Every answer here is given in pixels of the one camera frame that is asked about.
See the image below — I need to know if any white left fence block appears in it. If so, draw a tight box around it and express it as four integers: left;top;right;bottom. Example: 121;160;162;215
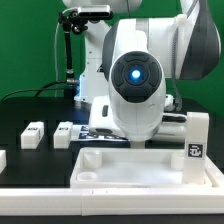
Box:
0;150;7;174

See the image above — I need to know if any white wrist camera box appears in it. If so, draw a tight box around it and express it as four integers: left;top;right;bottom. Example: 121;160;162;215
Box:
153;113;187;143

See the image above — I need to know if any white desk top tray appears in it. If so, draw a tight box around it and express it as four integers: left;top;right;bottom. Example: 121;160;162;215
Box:
70;147;224;188

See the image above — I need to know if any black cable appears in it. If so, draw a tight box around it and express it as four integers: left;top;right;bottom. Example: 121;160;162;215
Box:
0;79;69;103

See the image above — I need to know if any white front fence bar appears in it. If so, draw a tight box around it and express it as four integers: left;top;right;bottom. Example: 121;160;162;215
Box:
0;188;224;216

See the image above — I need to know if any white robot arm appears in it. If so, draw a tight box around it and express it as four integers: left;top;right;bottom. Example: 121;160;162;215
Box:
89;0;221;142

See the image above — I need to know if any black camera on mount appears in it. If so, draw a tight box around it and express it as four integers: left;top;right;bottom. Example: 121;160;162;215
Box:
77;5;111;19

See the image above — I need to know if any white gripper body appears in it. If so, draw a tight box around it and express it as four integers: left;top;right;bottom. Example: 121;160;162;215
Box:
89;95;114;135

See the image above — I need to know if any fiducial marker sheet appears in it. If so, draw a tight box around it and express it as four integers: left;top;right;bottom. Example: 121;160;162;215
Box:
71;125;125;142

